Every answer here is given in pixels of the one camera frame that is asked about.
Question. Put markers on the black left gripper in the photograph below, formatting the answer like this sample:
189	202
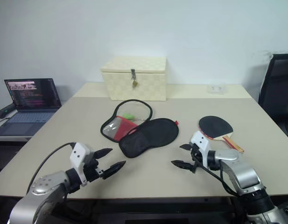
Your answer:
91	171

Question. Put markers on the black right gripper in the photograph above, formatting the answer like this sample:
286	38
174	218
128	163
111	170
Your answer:
195	158

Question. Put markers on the black zippered paddle case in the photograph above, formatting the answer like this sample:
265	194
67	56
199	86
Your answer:
151	135

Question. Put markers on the table tennis paddle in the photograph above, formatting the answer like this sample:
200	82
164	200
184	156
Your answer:
215	126

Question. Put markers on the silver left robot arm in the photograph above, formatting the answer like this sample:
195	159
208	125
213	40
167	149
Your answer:
45	186

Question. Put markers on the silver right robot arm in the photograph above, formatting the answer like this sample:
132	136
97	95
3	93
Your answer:
242	172

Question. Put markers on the white power socket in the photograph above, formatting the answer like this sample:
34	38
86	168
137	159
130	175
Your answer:
216	89

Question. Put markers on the cream woven storage box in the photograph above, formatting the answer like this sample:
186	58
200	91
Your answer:
137	88

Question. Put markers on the brass padlock with latch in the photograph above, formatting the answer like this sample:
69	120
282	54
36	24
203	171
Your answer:
134	81

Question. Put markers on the open grey laptop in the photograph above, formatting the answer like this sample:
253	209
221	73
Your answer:
32	98

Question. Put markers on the black mesh office chair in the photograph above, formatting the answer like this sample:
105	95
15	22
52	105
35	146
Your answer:
278	88

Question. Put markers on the black device with green light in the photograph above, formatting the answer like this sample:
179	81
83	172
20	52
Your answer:
5	110

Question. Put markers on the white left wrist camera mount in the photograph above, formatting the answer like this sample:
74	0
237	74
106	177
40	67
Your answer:
78	152

